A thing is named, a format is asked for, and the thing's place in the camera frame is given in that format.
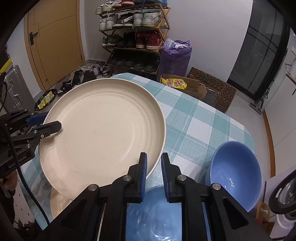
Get black tray with yellow packets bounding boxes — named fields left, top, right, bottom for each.
left=34, top=89, right=58, bottom=112

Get black glass sliding door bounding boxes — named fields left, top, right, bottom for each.
left=227, top=0, right=291, bottom=102

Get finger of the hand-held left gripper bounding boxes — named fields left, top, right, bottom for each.
left=10, top=120, right=62, bottom=151
left=4, top=110, right=49, bottom=133

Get open cardboard box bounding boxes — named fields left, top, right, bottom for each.
left=161, top=74, right=208, bottom=100

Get wooden door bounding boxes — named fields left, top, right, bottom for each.
left=24, top=0, right=85, bottom=92

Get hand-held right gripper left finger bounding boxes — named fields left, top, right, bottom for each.
left=35, top=152, right=148, bottom=241

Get upright vacuum cleaner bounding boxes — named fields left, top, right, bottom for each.
left=249, top=88, right=271, bottom=115

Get silver suitcase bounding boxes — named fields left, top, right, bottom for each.
left=0, top=65, right=32, bottom=114

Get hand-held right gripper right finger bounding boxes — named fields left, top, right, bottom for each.
left=161, top=152, right=273, bottom=241

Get white washing machine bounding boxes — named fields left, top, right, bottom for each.
left=268, top=171, right=296, bottom=235

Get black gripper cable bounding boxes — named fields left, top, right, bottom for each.
left=6, top=125, right=51, bottom=226

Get dark grey sheet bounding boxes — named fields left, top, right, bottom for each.
left=203, top=88, right=221, bottom=107

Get black and white dotted rug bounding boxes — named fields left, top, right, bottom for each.
left=13, top=183, right=43, bottom=232

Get patterned cardboard box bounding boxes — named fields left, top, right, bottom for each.
left=187, top=67, right=237, bottom=113

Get scattered dark shoes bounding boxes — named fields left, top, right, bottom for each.
left=57, top=60, right=114, bottom=97

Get small flat cardboard box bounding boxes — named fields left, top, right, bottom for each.
left=254, top=200, right=276, bottom=235

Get blue bowl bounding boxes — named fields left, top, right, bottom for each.
left=205, top=141, right=263, bottom=213
left=125, top=184, right=210, bottom=241

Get cream speckled plate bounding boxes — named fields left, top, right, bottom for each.
left=50, top=187, right=74, bottom=219
left=38, top=78, right=166, bottom=200

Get wooden shoe rack with shoes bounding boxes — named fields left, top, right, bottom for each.
left=95, top=0, right=168, bottom=72

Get purple plastic bag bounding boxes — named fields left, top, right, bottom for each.
left=159, top=38, right=193, bottom=80

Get yellow snack packet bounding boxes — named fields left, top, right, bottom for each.
left=161, top=78, right=187, bottom=90

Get person's left hand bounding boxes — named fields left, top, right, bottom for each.
left=0, top=173, right=19, bottom=198

